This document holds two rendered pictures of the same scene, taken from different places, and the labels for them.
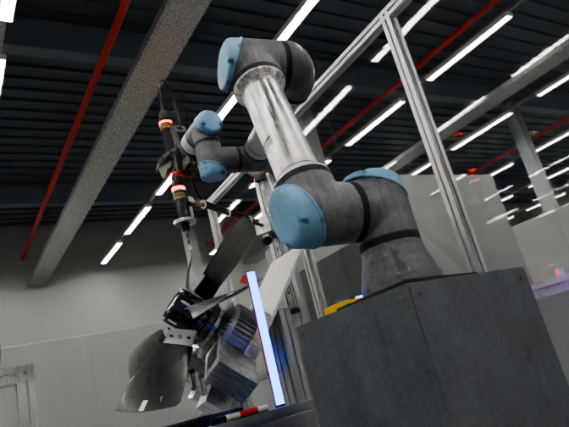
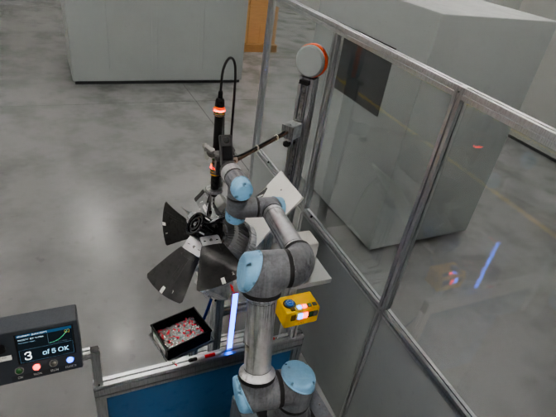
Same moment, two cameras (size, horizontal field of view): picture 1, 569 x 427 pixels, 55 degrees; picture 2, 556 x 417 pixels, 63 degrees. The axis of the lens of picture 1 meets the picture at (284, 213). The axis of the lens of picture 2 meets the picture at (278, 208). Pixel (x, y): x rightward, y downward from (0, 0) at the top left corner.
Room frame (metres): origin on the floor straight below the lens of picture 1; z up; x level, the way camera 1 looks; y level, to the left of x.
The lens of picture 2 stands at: (0.06, -0.12, 2.45)
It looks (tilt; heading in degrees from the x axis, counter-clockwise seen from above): 33 degrees down; 6
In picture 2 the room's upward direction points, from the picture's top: 9 degrees clockwise
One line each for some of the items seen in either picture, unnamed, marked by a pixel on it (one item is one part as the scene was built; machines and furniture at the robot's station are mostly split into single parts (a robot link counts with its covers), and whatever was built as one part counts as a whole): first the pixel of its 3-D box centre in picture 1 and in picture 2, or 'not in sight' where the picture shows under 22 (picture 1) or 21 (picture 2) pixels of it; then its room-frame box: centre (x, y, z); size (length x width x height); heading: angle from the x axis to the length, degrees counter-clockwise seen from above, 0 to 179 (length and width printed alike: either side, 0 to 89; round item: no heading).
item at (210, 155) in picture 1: (216, 160); (240, 208); (1.42, 0.15, 1.54); 0.11 x 0.08 x 0.11; 117
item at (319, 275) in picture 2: not in sight; (297, 262); (2.04, -0.08, 0.85); 0.36 x 0.24 x 0.03; 33
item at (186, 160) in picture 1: (186, 157); (225, 165); (1.55, 0.25, 1.63); 0.12 x 0.08 x 0.09; 34
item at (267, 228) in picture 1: (267, 227); (292, 129); (2.22, 0.08, 1.54); 0.10 x 0.07 x 0.08; 158
